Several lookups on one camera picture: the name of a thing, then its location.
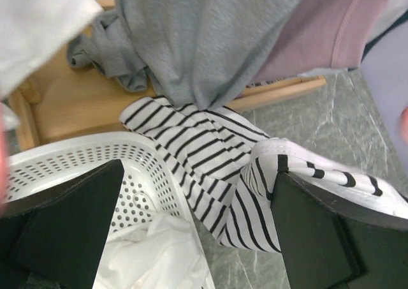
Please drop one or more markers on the grey tank top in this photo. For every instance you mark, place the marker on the grey tank top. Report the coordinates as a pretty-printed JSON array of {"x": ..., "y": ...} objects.
[{"x": 203, "y": 52}]

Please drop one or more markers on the white perforated plastic basket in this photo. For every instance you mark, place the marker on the white perforated plastic basket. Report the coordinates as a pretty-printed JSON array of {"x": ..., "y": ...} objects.
[{"x": 147, "y": 187}]

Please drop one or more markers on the white navy trimmed tank top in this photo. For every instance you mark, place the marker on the white navy trimmed tank top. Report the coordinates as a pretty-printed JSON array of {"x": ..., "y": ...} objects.
[{"x": 384, "y": 65}]

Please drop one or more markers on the black white striped tank top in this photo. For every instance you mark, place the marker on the black white striped tank top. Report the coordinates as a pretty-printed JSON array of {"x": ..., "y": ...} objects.
[{"x": 227, "y": 168}]

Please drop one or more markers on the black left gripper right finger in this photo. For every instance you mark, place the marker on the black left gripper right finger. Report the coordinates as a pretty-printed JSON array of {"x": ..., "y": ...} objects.
[{"x": 329, "y": 242}]

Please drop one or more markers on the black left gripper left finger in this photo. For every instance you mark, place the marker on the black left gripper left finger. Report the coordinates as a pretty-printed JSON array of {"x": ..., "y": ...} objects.
[{"x": 58, "y": 235}]

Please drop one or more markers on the mauve tank top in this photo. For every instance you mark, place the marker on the mauve tank top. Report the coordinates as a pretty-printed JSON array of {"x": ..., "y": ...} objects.
[{"x": 323, "y": 35}]

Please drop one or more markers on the white shirt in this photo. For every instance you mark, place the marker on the white shirt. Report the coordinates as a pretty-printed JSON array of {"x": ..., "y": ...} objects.
[{"x": 32, "y": 31}]

